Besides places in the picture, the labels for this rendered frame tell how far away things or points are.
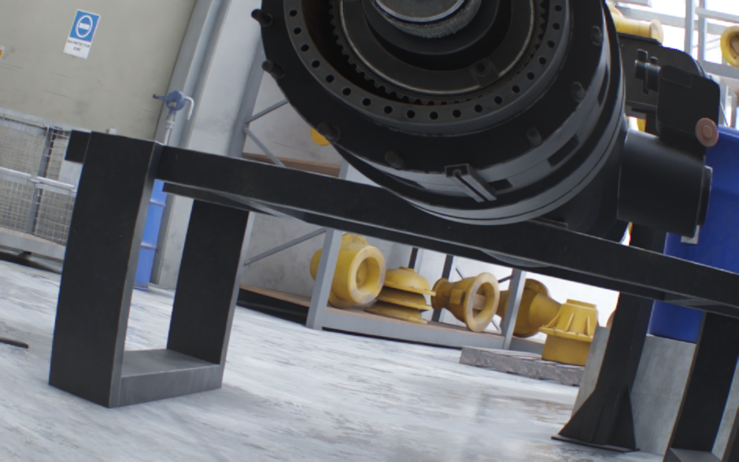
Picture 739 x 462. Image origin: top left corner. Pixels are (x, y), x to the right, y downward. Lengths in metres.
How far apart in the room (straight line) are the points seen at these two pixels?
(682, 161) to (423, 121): 1.52
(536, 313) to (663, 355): 6.73
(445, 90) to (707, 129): 1.46
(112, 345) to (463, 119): 1.34
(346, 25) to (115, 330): 1.19
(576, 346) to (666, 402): 3.95
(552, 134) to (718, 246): 2.72
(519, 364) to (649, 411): 3.77
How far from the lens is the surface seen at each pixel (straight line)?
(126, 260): 2.69
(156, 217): 8.03
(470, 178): 1.58
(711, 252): 4.29
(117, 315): 2.69
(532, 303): 10.89
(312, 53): 1.63
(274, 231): 9.99
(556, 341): 8.11
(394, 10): 1.56
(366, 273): 9.10
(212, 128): 9.37
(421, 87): 1.68
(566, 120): 1.62
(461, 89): 1.67
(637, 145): 3.01
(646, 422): 4.22
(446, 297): 10.22
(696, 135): 3.03
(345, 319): 8.80
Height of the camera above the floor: 0.46
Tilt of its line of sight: 1 degrees up
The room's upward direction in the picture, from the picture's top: 13 degrees clockwise
